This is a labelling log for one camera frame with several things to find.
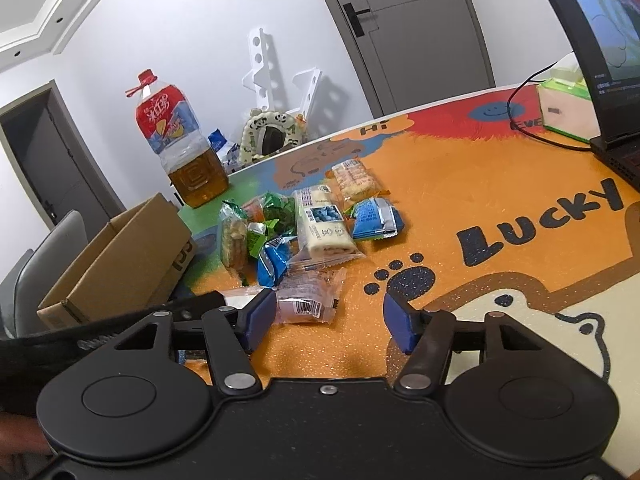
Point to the orange clear snack packet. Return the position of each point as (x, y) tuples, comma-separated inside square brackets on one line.
[(352, 179)]

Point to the grey chair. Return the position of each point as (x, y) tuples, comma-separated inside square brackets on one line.
[(50, 255)]

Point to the large cooking oil bottle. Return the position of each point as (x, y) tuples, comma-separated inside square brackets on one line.
[(192, 175)]

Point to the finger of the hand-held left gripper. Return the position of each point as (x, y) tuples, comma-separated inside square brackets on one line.
[(195, 306)]

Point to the blue silver snack packet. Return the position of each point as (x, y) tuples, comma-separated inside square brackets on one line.
[(372, 217)]

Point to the blue white plastic bag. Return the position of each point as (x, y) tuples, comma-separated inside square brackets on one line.
[(218, 141)]

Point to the colourful cartoon table mat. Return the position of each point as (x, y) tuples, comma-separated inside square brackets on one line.
[(450, 185)]

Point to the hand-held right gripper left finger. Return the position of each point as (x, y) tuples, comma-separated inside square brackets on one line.
[(260, 317)]

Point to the blue white snack packet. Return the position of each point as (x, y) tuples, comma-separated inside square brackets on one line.
[(272, 265)]

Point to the brown cardboard box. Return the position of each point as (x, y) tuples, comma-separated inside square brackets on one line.
[(135, 255)]

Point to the green orange snack packet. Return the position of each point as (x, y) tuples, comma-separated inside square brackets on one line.
[(254, 210)]

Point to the white perforated rack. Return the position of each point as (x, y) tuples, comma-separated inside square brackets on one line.
[(257, 60)]

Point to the white bread packet blue label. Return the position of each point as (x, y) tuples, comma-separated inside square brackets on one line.
[(320, 232)]

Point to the person's left hand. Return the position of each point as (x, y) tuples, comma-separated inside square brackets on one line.
[(20, 432)]

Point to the clear pink snack packet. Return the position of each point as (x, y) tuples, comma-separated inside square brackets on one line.
[(305, 300)]

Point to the black laptop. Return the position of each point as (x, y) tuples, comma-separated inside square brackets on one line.
[(615, 20)]

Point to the dark grey door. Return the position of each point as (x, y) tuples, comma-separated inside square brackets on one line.
[(50, 160)]

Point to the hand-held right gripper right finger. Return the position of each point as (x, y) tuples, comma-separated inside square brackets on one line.
[(400, 322)]

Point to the panda print cushion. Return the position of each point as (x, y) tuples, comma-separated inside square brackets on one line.
[(255, 135)]

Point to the clear peanut snack packet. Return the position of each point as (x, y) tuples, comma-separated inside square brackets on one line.
[(234, 242)]

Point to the green white tissue box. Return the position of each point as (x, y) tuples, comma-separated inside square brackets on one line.
[(565, 110)]

